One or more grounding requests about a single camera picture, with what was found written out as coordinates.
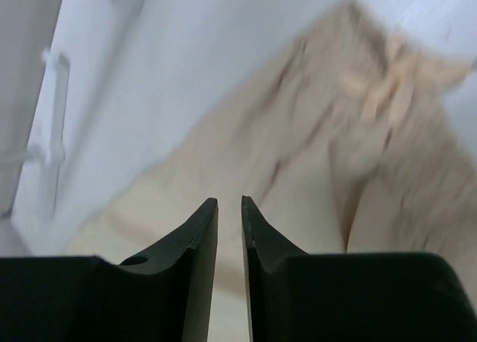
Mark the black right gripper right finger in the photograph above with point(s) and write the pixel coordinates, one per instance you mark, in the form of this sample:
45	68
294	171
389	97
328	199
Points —
265	252

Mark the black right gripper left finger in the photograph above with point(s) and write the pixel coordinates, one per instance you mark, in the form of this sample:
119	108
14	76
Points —
170	296

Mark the beige trousers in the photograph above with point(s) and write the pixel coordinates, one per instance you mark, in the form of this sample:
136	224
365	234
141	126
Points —
342	141

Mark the white clothes rack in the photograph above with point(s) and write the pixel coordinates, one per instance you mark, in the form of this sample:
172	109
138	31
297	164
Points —
46	45

